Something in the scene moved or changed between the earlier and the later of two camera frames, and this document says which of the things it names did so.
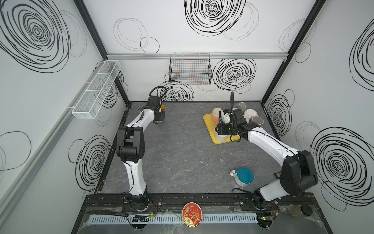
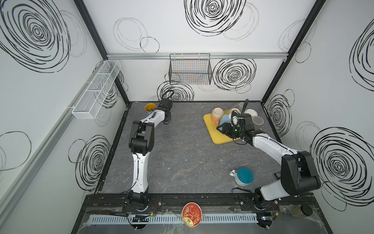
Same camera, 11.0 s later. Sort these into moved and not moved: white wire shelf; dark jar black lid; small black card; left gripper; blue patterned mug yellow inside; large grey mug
Moved: blue patterned mug yellow inside; left gripper
Not moved: small black card; dark jar black lid; white wire shelf; large grey mug
